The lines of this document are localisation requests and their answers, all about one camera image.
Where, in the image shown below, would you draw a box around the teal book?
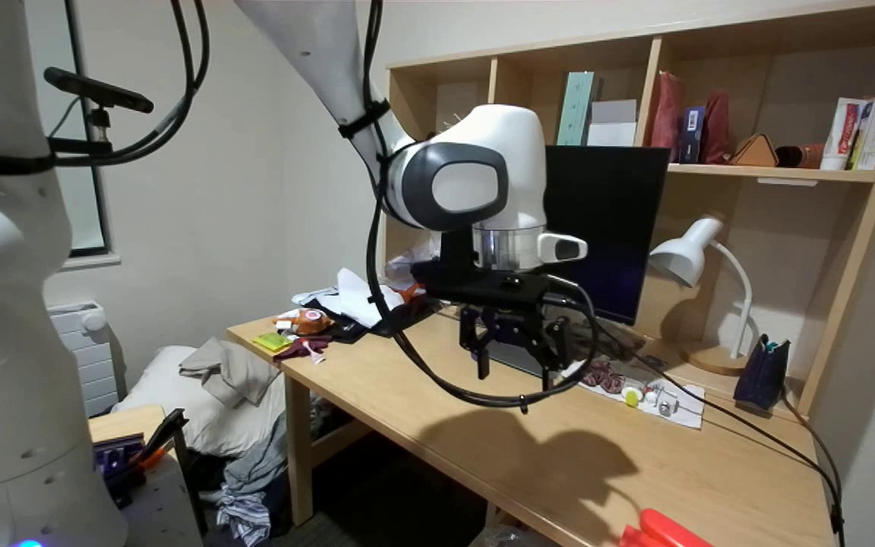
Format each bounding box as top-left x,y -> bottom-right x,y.
553,69 -> 600,149

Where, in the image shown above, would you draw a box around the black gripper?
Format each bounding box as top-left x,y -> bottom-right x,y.
453,296 -> 574,394

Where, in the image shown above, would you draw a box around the black camera on stand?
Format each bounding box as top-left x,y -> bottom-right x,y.
40,0 -> 159,165

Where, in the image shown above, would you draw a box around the black plastic mailer bag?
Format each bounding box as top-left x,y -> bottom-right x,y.
325,289 -> 443,345

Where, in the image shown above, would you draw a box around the small black object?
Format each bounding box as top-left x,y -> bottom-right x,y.
773,144 -> 827,169

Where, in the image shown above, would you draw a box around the dark blue pen holder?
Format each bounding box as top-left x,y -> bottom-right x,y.
731,334 -> 793,418

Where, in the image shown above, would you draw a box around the purple cloth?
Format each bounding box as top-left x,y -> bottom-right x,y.
294,330 -> 334,361

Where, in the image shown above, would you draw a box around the white radiator heater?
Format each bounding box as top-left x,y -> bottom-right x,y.
40,298 -> 123,421

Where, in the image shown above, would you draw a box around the black desk cable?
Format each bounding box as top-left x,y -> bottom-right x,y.
600,323 -> 848,540

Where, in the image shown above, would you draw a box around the white desk lamp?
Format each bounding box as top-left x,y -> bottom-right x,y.
646,214 -> 756,377

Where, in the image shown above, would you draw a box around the small blue box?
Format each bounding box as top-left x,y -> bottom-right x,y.
677,103 -> 712,165

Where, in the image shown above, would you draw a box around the white red printed box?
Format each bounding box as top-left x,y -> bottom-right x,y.
816,94 -> 875,172

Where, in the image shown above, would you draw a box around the grey white clothes heap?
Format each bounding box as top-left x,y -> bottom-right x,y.
114,337 -> 294,547

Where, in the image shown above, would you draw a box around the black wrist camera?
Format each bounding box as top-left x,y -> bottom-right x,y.
409,257 -> 553,307

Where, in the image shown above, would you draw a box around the purple tools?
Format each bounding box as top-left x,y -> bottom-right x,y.
92,437 -> 149,493

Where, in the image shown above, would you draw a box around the brown triangular object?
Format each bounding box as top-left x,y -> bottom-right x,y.
729,130 -> 781,169

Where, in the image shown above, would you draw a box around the wooden box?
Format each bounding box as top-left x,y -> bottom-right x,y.
85,404 -> 193,512

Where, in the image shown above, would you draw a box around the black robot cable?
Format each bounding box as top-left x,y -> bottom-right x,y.
47,0 -> 601,413

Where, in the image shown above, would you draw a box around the wooden shelf unit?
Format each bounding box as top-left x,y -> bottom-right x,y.
387,0 -> 875,421

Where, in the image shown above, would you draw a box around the black computer monitor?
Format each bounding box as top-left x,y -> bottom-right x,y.
542,144 -> 673,329

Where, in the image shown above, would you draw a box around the dark red pouch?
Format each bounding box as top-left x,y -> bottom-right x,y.
701,89 -> 739,165

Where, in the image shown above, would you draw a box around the window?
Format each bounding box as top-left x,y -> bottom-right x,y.
24,0 -> 123,272

